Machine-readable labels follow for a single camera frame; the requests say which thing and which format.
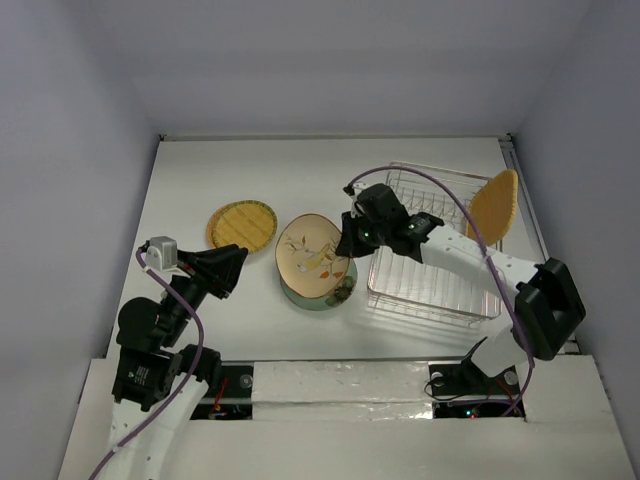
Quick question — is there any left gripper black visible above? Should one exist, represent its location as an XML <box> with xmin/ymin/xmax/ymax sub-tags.
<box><xmin>161</xmin><ymin>241</ymin><xmax>248</xmax><ymax>342</ymax></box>

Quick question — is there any orange wicker plate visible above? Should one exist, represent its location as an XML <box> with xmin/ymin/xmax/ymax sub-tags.
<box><xmin>469</xmin><ymin>169</ymin><xmax>519</xmax><ymax>246</ymax></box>
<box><xmin>206</xmin><ymin>203</ymin><xmax>234</xmax><ymax>248</ymax></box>

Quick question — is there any teal floral plate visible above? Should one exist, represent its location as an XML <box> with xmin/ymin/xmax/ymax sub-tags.
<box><xmin>280</xmin><ymin>261</ymin><xmax>358</xmax><ymax>311</ymax></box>

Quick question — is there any cream floral plate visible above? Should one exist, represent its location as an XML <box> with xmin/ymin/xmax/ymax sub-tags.
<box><xmin>275</xmin><ymin>213</ymin><xmax>351</xmax><ymax>299</ymax></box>

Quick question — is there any yellow-green woven plate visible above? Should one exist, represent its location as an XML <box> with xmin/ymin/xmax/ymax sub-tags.
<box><xmin>228</xmin><ymin>200</ymin><xmax>278</xmax><ymax>254</ymax></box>

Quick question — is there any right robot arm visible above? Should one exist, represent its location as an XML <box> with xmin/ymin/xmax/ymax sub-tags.
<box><xmin>336</xmin><ymin>183</ymin><xmax>586</xmax><ymax>392</ymax></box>

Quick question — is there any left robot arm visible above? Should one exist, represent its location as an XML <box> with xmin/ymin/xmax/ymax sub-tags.
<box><xmin>91</xmin><ymin>236</ymin><xmax>248</xmax><ymax>479</ymax></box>

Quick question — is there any white foam strip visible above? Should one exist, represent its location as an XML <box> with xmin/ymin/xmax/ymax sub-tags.
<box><xmin>251</xmin><ymin>361</ymin><xmax>433</xmax><ymax>422</ymax></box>

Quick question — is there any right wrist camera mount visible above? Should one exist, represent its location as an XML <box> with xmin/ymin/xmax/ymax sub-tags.
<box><xmin>343</xmin><ymin>181</ymin><xmax>369</xmax><ymax>218</ymax></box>

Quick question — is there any metal wire dish rack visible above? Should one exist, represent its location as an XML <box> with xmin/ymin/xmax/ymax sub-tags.
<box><xmin>366</xmin><ymin>160</ymin><xmax>504</xmax><ymax>329</ymax></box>

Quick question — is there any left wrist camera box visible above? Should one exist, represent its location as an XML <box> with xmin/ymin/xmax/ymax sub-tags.
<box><xmin>143</xmin><ymin>236</ymin><xmax>178</xmax><ymax>271</ymax></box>

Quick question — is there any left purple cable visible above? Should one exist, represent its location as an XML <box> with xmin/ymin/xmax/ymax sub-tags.
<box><xmin>87</xmin><ymin>247</ymin><xmax>205</xmax><ymax>480</ymax></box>

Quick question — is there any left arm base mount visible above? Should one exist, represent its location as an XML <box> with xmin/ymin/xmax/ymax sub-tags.
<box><xmin>190</xmin><ymin>362</ymin><xmax>254</xmax><ymax>421</ymax></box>

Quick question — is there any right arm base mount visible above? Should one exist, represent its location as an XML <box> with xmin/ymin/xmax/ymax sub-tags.
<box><xmin>423</xmin><ymin>338</ymin><xmax>525</xmax><ymax>419</ymax></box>

